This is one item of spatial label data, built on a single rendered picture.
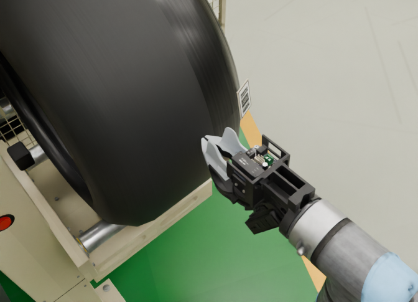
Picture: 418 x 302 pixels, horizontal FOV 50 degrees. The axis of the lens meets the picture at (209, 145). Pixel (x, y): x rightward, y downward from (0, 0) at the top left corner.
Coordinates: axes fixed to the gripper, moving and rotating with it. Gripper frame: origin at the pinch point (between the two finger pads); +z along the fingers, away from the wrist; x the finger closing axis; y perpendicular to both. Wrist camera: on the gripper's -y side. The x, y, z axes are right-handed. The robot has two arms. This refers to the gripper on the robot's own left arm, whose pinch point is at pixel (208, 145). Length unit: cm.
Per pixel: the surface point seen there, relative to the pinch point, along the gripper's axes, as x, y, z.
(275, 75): -113, -116, 90
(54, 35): 12.5, 21.2, 13.7
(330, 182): -84, -123, 25
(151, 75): 4.2, 13.8, 5.9
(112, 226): 16.3, -30.0, 17.4
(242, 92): -10.2, 2.7, 2.8
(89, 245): 22.4, -30.3, 17.1
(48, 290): 36, -51, 27
